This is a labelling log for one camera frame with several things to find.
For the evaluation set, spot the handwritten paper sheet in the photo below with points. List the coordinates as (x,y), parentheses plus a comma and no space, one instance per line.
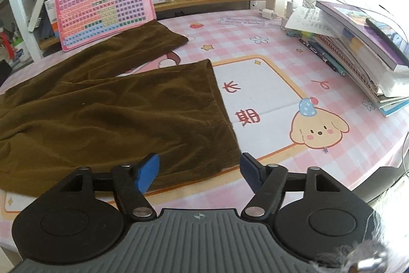
(303,18)

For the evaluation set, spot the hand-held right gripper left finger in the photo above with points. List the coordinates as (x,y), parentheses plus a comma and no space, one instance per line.
(148,172)

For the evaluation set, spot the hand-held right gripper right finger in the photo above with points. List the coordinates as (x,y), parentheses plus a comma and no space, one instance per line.
(250,170)

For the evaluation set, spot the black pen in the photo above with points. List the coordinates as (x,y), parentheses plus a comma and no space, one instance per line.
(319,55)

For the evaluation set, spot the pink checked cartoon tablecloth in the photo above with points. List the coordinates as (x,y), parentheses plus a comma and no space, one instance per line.
(271,68)

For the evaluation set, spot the black box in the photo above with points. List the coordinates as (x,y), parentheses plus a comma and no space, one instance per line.
(4,71)

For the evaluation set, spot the brown pants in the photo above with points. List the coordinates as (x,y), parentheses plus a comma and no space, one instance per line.
(96,106)

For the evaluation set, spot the teal pen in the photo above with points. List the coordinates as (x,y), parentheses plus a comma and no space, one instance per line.
(332,63)

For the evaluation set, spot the stack of books and notebooks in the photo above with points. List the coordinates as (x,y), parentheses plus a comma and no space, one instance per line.
(367,46)

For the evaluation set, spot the white and orange box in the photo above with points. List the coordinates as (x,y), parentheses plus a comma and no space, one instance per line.
(52,17)

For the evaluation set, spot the thick white book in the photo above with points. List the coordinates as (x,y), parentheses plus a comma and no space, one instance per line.
(40,7)

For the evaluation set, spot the pink toy learning tablet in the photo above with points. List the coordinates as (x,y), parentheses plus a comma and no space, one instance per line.
(96,10)

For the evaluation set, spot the white charger plug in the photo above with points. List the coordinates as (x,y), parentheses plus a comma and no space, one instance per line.
(267,13)

